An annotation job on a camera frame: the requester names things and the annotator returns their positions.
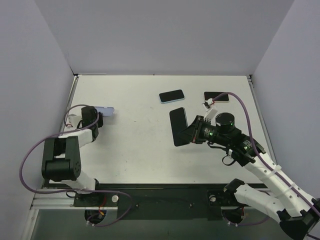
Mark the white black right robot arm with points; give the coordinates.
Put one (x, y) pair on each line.
(296, 211)

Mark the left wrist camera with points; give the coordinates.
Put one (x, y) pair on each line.
(73, 120)

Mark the lilac phone case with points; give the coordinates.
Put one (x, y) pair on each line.
(105, 111)

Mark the phone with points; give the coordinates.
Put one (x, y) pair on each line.
(215, 95)
(171, 96)

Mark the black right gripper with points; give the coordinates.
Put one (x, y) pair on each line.
(197, 130)

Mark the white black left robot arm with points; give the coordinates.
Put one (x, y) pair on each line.
(61, 161)

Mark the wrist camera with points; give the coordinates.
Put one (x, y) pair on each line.
(73, 120)
(210, 110)

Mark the black smartphone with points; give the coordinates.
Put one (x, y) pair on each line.
(178, 122)

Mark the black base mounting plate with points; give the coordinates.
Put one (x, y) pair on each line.
(164, 201)

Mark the phone in cream case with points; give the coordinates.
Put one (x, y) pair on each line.
(215, 95)

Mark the aluminium table edge rail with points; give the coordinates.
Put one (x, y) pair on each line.
(60, 201)

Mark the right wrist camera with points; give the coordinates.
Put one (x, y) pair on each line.
(210, 110)

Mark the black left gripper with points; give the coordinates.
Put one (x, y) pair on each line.
(96, 117)

